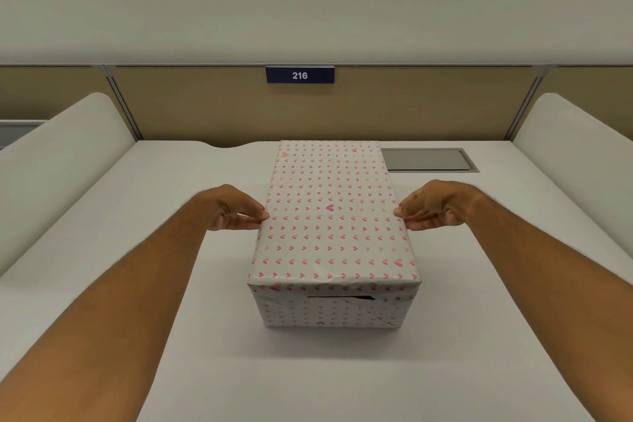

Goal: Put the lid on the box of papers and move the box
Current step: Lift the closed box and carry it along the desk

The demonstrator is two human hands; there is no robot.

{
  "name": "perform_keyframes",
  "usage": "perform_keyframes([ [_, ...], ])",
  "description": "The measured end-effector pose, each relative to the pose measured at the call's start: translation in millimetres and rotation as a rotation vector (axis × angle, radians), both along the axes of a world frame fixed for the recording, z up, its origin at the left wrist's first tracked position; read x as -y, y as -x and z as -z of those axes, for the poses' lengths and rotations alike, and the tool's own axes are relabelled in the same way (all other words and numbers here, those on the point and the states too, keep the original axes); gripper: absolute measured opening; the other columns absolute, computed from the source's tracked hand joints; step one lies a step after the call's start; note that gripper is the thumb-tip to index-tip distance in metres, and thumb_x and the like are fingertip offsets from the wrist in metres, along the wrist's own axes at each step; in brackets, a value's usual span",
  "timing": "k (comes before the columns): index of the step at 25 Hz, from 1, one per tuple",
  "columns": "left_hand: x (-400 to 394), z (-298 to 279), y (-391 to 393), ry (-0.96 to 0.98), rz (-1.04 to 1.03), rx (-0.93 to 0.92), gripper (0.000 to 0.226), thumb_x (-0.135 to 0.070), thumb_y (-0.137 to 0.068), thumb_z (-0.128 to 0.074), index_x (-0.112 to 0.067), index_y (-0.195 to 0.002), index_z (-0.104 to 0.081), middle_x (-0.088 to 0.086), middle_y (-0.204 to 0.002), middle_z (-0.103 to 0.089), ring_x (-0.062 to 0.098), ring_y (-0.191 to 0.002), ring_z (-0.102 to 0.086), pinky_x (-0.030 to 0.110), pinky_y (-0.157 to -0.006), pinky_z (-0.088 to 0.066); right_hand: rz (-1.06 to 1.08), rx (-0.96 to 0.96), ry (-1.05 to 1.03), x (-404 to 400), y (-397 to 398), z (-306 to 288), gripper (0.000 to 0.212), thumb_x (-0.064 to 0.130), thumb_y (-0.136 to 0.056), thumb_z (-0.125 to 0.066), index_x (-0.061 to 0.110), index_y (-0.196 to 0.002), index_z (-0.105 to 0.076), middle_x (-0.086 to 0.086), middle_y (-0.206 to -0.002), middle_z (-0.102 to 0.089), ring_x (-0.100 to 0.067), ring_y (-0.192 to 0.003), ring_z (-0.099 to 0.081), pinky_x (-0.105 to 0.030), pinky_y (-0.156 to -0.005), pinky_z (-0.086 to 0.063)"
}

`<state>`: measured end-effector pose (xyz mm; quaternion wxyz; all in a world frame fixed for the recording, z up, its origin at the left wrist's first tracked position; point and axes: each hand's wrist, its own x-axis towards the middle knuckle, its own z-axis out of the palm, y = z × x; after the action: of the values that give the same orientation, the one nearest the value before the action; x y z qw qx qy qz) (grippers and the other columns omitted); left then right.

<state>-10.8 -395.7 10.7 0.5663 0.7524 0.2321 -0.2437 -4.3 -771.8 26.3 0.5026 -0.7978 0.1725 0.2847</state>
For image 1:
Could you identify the person's left hand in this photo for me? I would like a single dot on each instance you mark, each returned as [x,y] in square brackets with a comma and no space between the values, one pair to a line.
[232,211]

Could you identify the person's right hand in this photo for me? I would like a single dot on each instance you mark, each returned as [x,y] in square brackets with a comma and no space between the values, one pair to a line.
[435,206]

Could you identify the heart-patterned cardboard box lid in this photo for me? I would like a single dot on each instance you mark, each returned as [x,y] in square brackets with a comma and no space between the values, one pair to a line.
[331,219]

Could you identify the heart-patterned cardboard box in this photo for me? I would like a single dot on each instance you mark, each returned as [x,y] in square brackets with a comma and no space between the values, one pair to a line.
[296,313]

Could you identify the person's right forearm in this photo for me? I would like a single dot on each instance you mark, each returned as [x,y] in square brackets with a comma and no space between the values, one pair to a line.
[544,298]

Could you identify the person's left forearm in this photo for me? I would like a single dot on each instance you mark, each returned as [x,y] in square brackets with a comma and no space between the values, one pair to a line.
[114,313]

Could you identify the beige partition panel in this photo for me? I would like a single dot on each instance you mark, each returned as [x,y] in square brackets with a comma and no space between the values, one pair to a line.
[44,90]
[395,110]
[598,85]

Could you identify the white desk divider panel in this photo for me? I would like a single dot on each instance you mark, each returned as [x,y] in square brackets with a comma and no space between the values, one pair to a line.
[54,169]
[578,164]

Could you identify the dark blue number sign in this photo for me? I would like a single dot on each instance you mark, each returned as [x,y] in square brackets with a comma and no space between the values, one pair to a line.
[299,75]

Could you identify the grey partition post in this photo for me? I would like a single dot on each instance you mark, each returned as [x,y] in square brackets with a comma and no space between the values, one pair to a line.
[526,100]
[121,100]

